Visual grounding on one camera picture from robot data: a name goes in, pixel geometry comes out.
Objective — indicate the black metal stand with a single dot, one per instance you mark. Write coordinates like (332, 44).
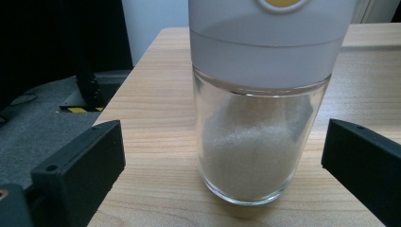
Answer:
(90, 91)

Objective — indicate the glass salt shaker white lid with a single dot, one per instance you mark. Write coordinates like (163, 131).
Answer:
(261, 94)

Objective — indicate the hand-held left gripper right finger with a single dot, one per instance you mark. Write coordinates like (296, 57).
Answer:
(365, 164)

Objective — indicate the black curtain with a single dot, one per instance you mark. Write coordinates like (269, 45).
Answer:
(60, 41)

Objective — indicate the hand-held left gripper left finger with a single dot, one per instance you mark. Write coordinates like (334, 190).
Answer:
(78, 170)

